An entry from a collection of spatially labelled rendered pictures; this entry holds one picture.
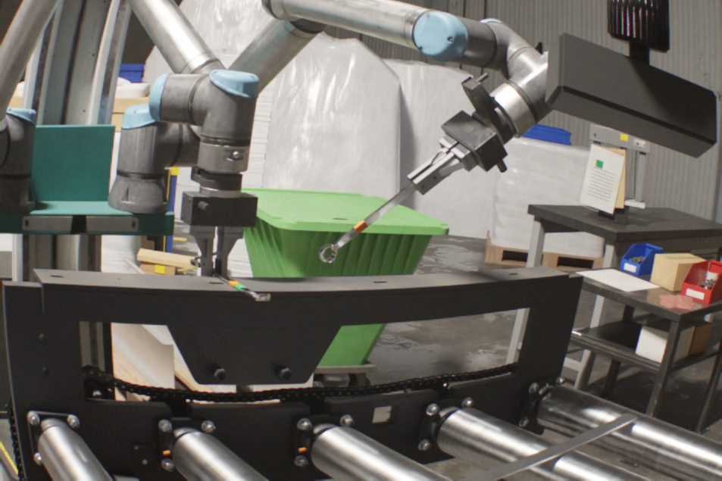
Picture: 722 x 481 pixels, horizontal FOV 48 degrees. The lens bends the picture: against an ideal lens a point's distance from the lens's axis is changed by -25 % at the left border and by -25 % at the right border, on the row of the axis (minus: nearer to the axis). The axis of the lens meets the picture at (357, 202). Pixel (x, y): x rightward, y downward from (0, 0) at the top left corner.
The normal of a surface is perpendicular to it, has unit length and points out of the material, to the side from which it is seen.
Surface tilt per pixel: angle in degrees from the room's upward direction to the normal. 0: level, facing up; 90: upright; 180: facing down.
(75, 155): 90
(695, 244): 90
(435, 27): 91
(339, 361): 101
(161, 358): 90
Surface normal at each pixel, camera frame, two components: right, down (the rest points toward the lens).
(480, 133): -0.49, -0.72
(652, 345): -0.77, 0.00
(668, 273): -0.92, -0.05
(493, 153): 0.36, 0.35
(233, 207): 0.54, 0.18
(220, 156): -0.02, 0.14
